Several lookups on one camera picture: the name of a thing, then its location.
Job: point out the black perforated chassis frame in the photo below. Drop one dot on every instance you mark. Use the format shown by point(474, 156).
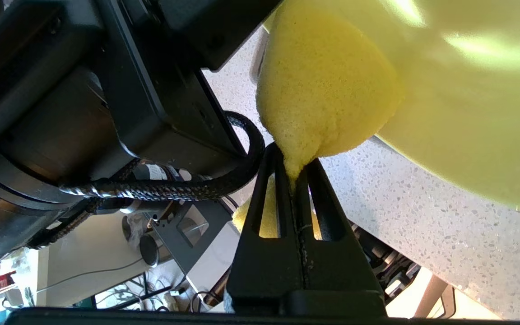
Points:
point(188, 230)

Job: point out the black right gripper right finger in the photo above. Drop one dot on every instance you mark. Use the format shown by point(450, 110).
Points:
point(341, 275)

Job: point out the yellow green sponge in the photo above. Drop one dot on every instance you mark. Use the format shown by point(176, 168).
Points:
point(327, 76)

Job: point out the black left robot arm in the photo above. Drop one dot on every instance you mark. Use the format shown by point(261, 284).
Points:
point(39, 113)

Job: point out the grey metal cylinder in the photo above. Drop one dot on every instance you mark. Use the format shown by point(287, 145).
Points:
point(154, 250)

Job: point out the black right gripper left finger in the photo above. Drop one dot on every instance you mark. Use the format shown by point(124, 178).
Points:
point(264, 271)

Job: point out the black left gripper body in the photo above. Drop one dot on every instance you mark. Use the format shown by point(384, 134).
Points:
point(169, 90)

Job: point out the yellow plastic bowl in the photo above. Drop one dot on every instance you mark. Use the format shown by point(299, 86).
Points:
point(467, 99)

